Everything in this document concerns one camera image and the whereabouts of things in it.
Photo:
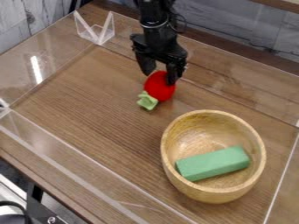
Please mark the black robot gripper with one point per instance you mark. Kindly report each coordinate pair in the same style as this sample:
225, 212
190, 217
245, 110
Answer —
156, 45

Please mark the red plush fruit green stem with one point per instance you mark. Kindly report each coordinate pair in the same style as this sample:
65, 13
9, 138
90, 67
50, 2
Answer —
156, 91

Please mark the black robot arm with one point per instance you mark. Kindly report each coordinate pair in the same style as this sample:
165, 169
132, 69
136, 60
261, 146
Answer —
156, 14

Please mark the round wooden bowl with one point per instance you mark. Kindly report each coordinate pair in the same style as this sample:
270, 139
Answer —
202, 131

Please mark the clear acrylic tray walls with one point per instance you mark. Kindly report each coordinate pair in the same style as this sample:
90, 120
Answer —
77, 137

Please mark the green rectangular block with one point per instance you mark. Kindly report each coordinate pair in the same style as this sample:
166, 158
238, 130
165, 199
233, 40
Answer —
212, 163

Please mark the black table leg frame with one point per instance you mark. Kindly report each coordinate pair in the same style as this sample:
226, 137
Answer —
44, 209

